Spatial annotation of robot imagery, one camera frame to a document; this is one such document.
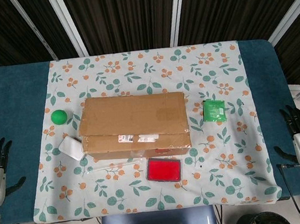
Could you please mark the red ink pad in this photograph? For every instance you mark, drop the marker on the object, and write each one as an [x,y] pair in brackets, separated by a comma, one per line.
[163,170]

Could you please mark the white plastic case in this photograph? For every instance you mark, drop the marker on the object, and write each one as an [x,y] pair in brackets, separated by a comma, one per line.
[71,148]

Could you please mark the teal table cover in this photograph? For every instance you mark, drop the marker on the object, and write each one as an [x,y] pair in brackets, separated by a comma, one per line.
[14,107]

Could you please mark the brown cardboard shipping box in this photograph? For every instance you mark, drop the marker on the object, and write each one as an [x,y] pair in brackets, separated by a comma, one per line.
[131,120]

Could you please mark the white aluminium frame post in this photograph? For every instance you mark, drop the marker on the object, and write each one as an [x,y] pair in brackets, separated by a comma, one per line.
[34,29]
[289,13]
[178,10]
[68,24]

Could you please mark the green ball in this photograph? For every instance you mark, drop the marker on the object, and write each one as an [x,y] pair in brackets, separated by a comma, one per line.
[59,117]

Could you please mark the green foil sachet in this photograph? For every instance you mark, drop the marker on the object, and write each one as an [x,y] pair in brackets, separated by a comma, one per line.
[214,110]

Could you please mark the floral leaf print tablecloth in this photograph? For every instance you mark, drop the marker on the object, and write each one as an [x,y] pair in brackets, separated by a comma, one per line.
[144,71]

